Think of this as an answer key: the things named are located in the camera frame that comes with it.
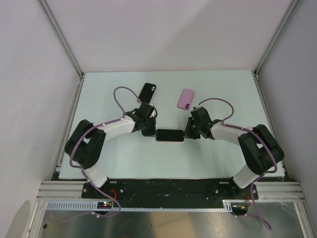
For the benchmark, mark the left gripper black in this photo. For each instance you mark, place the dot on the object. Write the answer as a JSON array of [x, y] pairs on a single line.
[[152, 133]]

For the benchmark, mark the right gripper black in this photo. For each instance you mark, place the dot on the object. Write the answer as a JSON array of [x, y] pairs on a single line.
[[188, 134]]

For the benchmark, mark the pink phone case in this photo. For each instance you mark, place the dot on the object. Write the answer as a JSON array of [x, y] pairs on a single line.
[[169, 141]]

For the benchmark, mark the black phone case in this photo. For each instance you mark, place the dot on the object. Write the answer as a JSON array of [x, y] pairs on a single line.
[[147, 92]]

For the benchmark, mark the purple phone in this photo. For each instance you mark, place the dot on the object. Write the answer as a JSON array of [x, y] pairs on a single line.
[[186, 99]]

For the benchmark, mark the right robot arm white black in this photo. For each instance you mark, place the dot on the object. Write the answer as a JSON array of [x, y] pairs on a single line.
[[261, 151]]

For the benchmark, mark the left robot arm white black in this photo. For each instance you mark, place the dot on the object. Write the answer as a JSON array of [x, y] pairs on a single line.
[[86, 142]]

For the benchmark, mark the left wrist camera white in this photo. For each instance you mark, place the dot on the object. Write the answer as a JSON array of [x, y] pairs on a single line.
[[154, 113]]

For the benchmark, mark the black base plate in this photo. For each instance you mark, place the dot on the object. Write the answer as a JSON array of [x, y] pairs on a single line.
[[170, 193]]

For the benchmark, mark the white slotted cable duct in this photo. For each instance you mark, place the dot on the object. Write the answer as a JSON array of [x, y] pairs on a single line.
[[92, 206]]

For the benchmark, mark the right controller board with wires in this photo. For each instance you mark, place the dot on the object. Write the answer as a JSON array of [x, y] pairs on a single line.
[[240, 210]]

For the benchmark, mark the controller board with wires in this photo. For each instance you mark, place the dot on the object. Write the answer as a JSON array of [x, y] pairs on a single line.
[[240, 210], [107, 204]]

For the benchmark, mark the left controller board with wires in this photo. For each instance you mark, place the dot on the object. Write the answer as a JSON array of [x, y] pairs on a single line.
[[107, 204]]

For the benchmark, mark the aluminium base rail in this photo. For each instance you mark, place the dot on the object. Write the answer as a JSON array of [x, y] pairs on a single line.
[[267, 191]]

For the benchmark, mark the left aluminium frame post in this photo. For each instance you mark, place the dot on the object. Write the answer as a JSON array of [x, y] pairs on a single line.
[[60, 36]]

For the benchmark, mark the aluminium frame post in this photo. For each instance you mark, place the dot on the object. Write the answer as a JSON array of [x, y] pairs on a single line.
[[279, 31], [60, 36]]

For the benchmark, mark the right aluminium frame post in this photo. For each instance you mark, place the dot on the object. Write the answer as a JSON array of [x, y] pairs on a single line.
[[279, 31]]

